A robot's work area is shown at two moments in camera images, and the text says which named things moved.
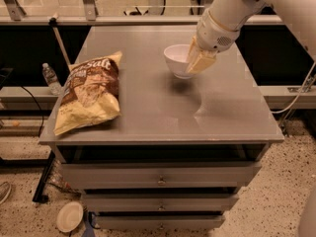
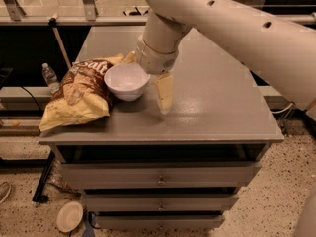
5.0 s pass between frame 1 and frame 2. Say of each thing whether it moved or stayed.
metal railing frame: stayed
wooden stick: stayed
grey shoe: stayed
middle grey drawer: stayed
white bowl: moved
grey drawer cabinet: stayed
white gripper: moved
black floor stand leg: stayed
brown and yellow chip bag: moved
